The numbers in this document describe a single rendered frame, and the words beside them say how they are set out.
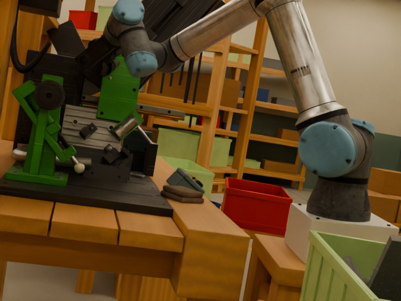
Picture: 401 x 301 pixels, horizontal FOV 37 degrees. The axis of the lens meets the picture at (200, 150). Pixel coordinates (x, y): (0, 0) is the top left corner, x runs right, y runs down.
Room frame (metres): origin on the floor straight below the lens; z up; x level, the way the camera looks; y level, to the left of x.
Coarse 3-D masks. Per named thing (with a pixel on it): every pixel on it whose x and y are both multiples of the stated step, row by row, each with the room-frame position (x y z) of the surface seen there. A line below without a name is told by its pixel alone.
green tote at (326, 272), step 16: (320, 240) 1.04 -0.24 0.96; (336, 240) 1.12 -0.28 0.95; (352, 240) 1.12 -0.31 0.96; (368, 240) 1.12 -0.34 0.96; (320, 256) 1.02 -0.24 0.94; (336, 256) 0.93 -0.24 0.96; (352, 256) 1.12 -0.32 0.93; (368, 256) 1.12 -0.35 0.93; (304, 272) 1.12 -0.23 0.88; (320, 272) 1.00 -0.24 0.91; (336, 272) 0.89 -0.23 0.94; (352, 272) 0.84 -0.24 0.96; (368, 272) 1.12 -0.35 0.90; (304, 288) 1.08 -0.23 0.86; (320, 288) 0.98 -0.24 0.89; (336, 288) 0.89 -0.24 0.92; (352, 288) 0.80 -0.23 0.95; (368, 288) 0.76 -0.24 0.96
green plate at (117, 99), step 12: (120, 60) 1.85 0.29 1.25; (120, 72) 1.85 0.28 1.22; (108, 84) 1.83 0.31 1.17; (120, 84) 1.84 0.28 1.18; (132, 84) 1.85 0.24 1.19; (108, 96) 1.82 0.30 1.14; (120, 96) 1.83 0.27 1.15; (132, 96) 1.84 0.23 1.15; (108, 108) 1.81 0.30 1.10; (120, 108) 1.82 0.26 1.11; (132, 108) 1.83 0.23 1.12; (120, 120) 1.81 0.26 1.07
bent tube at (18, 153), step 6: (18, 144) 1.81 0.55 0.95; (24, 144) 1.81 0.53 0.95; (18, 150) 1.70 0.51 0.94; (24, 150) 1.76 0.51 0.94; (18, 156) 1.68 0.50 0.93; (24, 156) 1.67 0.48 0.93; (60, 162) 1.66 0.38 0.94; (66, 162) 1.67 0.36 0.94; (72, 162) 1.67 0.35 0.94; (84, 162) 1.67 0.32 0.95; (90, 162) 1.67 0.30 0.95; (90, 168) 1.68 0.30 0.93
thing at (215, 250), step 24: (168, 168) 2.30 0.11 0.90; (192, 216) 1.38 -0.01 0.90; (216, 216) 1.44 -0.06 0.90; (192, 240) 1.24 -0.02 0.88; (216, 240) 1.25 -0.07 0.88; (240, 240) 1.26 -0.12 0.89; (192, 264) 1.24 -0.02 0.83; (216, 264) 1.26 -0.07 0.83; (240, 264) 1.27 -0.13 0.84; (192, 288) 1.25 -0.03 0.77; (216, 288) 1.26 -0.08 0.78; (240, 288) 1.27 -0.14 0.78
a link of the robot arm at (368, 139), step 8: (352, 120) 1.36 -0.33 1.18; (360, 120) 1.37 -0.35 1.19; (360, 128) 1.36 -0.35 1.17; (368, 128) 1.37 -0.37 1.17; (368, 136) 1.37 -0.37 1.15; (368, 144) 1.37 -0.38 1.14; (368, 152) 1.37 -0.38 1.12; (368, 160) 1.38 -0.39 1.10; (360, 168) 1.37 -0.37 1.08; (368, 168) 1.39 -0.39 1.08; (344, 176) 1.37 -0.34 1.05; (352, 176) 1.37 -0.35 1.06; (360, 176) 1.37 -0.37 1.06; (368, 176) 1.40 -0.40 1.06
